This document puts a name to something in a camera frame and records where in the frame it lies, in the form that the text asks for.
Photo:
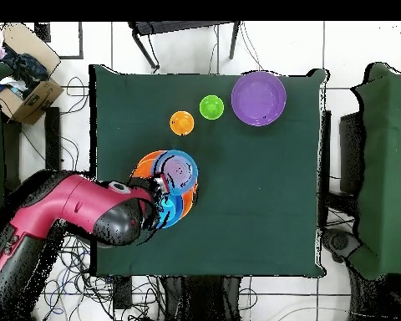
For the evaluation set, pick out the cardboard box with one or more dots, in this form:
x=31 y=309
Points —
x=36 y=100

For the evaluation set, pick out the black bench frame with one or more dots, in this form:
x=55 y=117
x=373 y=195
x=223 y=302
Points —
x=52 y=133

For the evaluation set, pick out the black equipment case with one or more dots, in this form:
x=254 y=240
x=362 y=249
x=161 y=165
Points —
x=351 y=150

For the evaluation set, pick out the large purple bowl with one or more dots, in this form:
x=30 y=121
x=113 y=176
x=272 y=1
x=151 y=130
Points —
x=259 y=98

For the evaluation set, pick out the black pedestal foot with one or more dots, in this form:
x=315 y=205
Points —
x=341 y=241

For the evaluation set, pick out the dark blue cloth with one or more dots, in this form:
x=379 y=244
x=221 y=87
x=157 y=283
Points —
x=26 y=70

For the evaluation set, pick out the black square floor frame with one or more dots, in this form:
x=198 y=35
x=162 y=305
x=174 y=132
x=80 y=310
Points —
x=42 y=31

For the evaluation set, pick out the green cup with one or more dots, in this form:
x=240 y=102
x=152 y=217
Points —
x=211 y=107

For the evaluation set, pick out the blue ribbed-bottom bowl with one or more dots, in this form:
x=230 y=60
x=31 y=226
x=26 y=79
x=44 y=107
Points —
x=182 y=167

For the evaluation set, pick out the black metal chair frame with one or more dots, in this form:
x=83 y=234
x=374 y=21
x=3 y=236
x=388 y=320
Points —
x=173 y=26

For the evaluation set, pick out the large blue bowl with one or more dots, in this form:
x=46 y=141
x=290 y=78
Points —
x=175 y=212

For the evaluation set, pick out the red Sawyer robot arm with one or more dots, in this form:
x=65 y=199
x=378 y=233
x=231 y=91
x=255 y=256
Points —
x=80 y=197

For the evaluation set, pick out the dark green tablecloth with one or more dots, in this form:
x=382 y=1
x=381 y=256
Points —
x=254 y=217

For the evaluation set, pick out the orange cup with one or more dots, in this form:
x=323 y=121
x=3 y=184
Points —
x=181 y=123

